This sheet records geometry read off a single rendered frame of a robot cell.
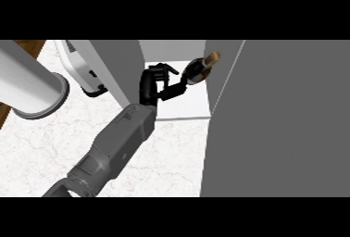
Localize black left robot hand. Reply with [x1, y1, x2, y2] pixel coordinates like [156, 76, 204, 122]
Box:
[136, 62, 190, 108]

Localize dark wine bottle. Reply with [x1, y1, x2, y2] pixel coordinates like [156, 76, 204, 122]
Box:
[181, 51, 223, 86]

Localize grey cabinet with white shelf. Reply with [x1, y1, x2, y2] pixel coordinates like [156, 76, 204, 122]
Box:
[88, 40, 213, 122]

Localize large grey cabinet door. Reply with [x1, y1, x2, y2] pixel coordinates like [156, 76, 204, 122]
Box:
[198, 40, 350, 198]

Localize white appliance with black base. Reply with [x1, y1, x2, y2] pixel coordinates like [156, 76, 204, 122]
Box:
[53, 40, 109, 98]

